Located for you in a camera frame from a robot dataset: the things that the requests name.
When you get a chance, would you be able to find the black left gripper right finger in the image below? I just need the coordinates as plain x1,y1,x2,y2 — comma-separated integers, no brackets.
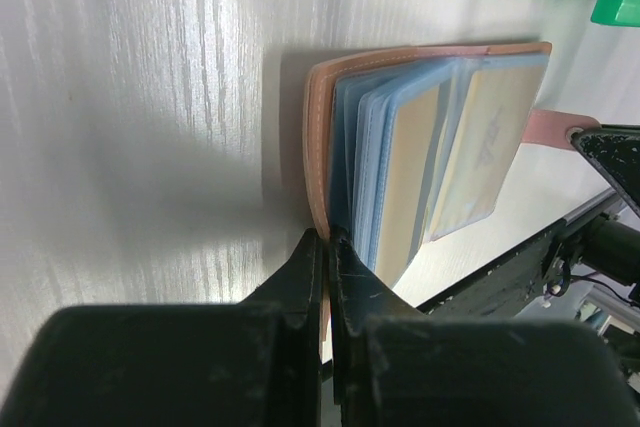
328,230,639,426

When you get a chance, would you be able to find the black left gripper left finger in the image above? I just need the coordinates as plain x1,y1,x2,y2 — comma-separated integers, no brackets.
1,229,324,426

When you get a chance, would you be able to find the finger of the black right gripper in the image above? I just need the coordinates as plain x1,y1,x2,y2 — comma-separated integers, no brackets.
569,125,640,215

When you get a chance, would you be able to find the gold credit card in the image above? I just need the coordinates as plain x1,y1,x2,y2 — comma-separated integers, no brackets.
375,87,442,286
425,63,546,240

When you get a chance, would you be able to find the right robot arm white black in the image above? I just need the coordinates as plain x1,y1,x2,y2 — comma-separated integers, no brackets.
571,125,639,307

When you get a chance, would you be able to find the aluminium frame rail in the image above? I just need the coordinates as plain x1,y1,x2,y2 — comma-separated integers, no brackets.
564,188,626,230

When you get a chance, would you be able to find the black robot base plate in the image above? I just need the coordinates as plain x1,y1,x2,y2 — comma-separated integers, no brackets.
417,220,566,319

